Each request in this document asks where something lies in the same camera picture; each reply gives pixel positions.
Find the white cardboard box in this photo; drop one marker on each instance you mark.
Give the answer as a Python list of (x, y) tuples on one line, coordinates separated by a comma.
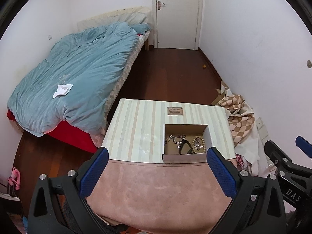
[(198, 135)]

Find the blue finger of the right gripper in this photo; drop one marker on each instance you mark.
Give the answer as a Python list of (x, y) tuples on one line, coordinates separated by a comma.
[(304, 145), (276, 154)]

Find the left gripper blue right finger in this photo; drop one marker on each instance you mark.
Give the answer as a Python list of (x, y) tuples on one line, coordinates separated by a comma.
[(224, 171)]

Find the white door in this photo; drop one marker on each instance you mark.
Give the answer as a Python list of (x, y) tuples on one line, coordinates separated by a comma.
[(177, 23)]

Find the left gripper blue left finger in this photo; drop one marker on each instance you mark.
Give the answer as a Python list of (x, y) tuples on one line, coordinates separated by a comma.
[(90, 172)]

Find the pink item by wall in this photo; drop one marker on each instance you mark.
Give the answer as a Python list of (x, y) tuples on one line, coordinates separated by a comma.
[(14, 179)]

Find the black smart watch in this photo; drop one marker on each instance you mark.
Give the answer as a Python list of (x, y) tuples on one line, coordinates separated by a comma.
[(185, 147)]

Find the teal duvet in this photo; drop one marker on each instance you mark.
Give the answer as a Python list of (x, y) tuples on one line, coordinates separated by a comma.
[(92, 61)]

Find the white paper on duvet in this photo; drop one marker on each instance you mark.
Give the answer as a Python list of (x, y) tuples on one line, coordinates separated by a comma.
[(62, 90)]

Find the red bed sheet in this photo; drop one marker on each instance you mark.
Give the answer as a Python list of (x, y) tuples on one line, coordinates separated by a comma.
[(73, 136)]

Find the white wall socket strip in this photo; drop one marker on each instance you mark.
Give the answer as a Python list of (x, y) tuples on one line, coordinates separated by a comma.
[(262, 131)]

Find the brown cardboard pieces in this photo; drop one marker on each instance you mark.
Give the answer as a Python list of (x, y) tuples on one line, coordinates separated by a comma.
[(221, 93)]

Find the white red printed bag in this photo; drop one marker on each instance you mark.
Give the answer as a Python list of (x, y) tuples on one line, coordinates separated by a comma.
[(243, 164)]

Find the brown label patch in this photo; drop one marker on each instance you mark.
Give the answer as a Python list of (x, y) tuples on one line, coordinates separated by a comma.
[(175, 111)]

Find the checkered beige cloth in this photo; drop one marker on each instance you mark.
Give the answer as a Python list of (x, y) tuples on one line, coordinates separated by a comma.
[(241, 118)]

